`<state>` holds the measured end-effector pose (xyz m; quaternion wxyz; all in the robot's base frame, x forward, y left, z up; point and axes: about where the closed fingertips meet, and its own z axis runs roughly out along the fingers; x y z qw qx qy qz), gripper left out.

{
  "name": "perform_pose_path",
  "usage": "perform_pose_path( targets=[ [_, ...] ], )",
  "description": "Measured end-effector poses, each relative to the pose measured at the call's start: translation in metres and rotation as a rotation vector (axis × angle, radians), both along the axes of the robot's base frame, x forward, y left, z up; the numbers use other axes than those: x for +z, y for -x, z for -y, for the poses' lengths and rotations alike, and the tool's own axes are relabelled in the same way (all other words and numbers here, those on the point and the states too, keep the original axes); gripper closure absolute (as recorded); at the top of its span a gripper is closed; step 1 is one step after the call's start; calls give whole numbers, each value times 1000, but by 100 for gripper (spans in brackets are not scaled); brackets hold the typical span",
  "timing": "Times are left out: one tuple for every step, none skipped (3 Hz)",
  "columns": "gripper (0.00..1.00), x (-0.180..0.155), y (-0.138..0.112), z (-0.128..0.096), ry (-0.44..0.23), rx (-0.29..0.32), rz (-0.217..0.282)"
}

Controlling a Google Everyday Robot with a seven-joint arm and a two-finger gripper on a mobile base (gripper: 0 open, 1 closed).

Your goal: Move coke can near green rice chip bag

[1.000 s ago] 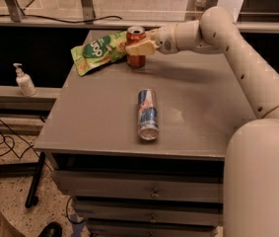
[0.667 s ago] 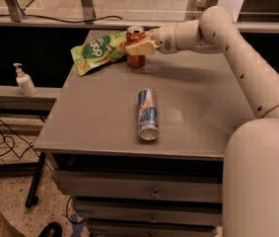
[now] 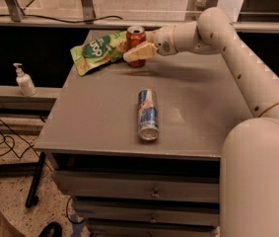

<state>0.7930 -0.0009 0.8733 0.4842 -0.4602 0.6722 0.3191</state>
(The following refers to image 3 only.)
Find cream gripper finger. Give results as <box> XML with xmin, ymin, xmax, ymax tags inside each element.
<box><xmin>145</xmin><ymin>31</ymin><xmax>156</xmax><ymax>42</ymax></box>
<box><xmin>123</xmin><ymin>41</ymin><xmax>158</xmax><ymax>63</ymax></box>

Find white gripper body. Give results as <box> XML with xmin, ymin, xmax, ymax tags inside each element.
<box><xmin>151</xmin><ymin>26</ymin><xmax>177</xmax><ymax>56</ymax></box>

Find red coke can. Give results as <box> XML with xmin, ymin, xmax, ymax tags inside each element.
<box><xmin>126</xmin><ymin>26</ymin><xmax>146</xmax><ymax>68</ymax></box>

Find green rice chip bag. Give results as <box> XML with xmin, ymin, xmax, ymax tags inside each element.
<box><xmin>70</xmin><ymin>31</ymin><xmax>127</xmax><ymax>76</ymax></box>

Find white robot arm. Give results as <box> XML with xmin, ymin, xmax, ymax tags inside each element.
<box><xmin>124</xmin><ymin>7</ymin><xmax>279</xmax><ymax>237</ymax></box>

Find blue silver energy drink can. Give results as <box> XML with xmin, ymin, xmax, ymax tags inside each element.
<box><xmin>138</xmin><ymin>89</ymin><xmax>159</xmax><ymax>141</ymax></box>

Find white pump dispenser bottle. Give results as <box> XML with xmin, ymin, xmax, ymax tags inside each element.
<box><xmin>14</xmin><ymin>63</ymin><xmax>36</xmax><ymax>96</ymax></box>

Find grey drawer cabinet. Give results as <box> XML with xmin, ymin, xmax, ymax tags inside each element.
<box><xmin>35</xmin><ymin>52</ymin><xmax>251</xmax><ymax>237</ymax></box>

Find black stand leg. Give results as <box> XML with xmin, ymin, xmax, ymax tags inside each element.
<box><xmin>25</xmin><ymin>152</ymin><xmax>45</xmax><ymax>208</ymax></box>

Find black shoe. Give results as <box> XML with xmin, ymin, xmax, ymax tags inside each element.
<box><xmin>38</xmin><ymin>222</ymin><xmax>62</xmax><ymax>237</ymax></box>

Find black cable on ledge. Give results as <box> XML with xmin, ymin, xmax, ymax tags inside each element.
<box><xmin>0</xmin><ymin>0</ymin><xmax>123</xmax><ymax>25</ymax></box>

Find black floor cables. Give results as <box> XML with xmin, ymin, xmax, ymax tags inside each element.
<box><xmin>0</xmin><ymin>97</ymin><xmax>53</xmax><ymax>173</ymax></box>

